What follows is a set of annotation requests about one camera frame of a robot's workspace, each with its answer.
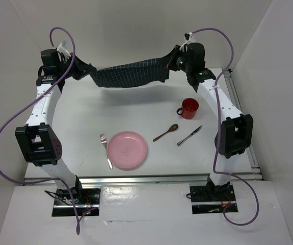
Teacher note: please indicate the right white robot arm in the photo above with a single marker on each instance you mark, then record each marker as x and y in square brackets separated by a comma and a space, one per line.
[235, 129]

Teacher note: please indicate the silver fork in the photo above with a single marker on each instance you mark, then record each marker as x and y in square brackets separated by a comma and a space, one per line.
[104, 142]

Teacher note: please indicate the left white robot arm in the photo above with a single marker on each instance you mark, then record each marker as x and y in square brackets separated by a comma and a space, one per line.
[38, 142]

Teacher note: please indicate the dark checkered cloth napkin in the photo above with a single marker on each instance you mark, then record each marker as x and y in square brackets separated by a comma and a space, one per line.
[131, 75]

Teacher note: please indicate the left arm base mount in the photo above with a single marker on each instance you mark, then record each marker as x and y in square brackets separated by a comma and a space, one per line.
[88, 204]

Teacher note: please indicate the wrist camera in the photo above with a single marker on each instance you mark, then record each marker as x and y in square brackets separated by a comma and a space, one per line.
[55, 60]
[194, 52]

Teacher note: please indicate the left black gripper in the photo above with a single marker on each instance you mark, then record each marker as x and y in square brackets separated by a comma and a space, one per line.
[82, 69]

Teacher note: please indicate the brown wooden spoon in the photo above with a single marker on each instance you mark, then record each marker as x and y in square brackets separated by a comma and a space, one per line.
[172, 128]

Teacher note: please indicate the front aluminium rail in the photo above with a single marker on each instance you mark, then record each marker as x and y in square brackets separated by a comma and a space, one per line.
[144, 179]

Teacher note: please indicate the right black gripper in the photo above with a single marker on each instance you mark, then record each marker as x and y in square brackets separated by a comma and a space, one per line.
[170, 62]

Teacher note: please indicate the pink plate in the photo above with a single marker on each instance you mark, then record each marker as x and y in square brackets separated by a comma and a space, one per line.
[127, 150]

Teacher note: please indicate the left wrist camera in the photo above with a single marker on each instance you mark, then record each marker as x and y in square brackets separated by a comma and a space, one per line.
[55, 60]

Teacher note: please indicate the red mug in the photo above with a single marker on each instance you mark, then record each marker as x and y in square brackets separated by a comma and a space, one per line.
[188, 108]

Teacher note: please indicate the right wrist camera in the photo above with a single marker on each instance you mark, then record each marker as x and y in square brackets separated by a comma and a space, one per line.
[194, 52]

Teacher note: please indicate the silver table knife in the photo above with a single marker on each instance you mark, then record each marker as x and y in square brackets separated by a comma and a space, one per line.
[189, 136]

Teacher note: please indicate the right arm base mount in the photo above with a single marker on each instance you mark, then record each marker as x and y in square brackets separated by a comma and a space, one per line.
[202, 202]

